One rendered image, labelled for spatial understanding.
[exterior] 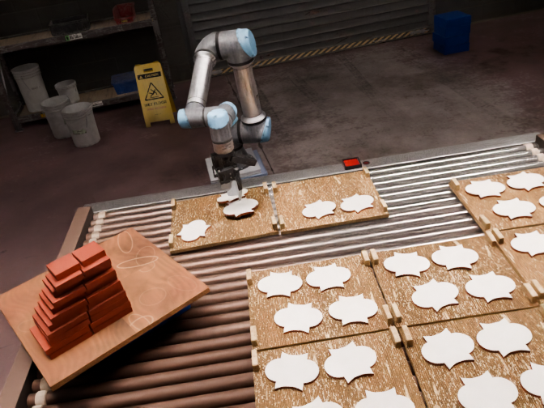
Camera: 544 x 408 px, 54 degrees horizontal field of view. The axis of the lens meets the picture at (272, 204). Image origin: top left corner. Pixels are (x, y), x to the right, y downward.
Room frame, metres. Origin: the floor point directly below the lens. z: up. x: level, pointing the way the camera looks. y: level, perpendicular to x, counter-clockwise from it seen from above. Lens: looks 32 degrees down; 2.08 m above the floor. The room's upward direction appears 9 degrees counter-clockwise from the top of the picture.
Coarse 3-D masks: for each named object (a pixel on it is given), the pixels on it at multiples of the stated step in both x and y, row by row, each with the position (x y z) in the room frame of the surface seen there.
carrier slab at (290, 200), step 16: (336, 176) 1.97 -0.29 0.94; (352, 176) 1.95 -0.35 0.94; (288, 192) 1.90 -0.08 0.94; (304, 192) 1.88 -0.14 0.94; (320, 192) 1.86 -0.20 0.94; (336, 192) 1.84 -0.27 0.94; (352, 192) 1.82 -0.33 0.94; (368, 192) 1.81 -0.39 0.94; (288, 208) 1.78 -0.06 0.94; (304, 208) 1.76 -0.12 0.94; (336, 208) 1.73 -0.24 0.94; (288, 224) 1.67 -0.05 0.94; (304, 224) 1.65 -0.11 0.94; (320, 224) 1.63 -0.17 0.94; (336, 224) 1.63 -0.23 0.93
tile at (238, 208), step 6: (228, 204) 1.83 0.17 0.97; (234, 204) 1.82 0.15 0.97; (240, 204) 1.82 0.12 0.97; (246, 204) 1.81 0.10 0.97; (252, 204) 1.80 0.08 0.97; (228, 210) 1.78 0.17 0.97; (234, 210) 1.78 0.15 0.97; (240, 210) 1.77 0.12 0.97; (246, 210) 1.76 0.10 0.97; (252, 210) 1.76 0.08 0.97
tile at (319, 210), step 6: (312, 204) 1.77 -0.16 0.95; (318, 204) 1.76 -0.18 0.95; (324, 204) 1.75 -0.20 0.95; (330, 204) 1.75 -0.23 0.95; (306, 210) 1.73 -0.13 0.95; (312, 210) 1.72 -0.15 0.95; (318, 210) 1.71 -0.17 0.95; (324, 210) 1.71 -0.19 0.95; (330, 210) 1.70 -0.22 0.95; (306, 216) 1.69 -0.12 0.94; (312, 216) 1.68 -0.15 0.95; (318, 216) 1.68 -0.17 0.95; (324, 216) 1.68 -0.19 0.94
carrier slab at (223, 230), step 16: (256, 192) 1.94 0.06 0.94; (176, 208) 1.91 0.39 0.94; (192, 208) 1.89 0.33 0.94; (208, 208) 1.87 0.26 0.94; (256, 208) 1.82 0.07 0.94; (272, 208) 1.80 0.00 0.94; (176, 224) 1.79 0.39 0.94; (208, 224) 1.75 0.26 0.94; (224, 224) 1.73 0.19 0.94; (240, 224) 1.72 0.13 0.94; (256, 224) 1.70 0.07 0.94; (176, 240) 1.68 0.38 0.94; (208, 240) 1.64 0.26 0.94; (224, 240) 1.63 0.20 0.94; (240, 240) 1.63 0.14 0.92
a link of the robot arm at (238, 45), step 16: (224, 32) 2.24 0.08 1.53; (240, 32) 2.21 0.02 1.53; (224, 48) 2.20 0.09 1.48; (240, 48) 2.19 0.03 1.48; (256, 48) 2.26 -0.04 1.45; (240, 64) 2.20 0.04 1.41; (240, 80) 2.23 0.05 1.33; (240, 96) 2.25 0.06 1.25; (256, 96) 2.25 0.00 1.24; (256, 112) 2.25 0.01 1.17; (240, 128) 2.27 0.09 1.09; (256, 128) 2.24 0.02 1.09
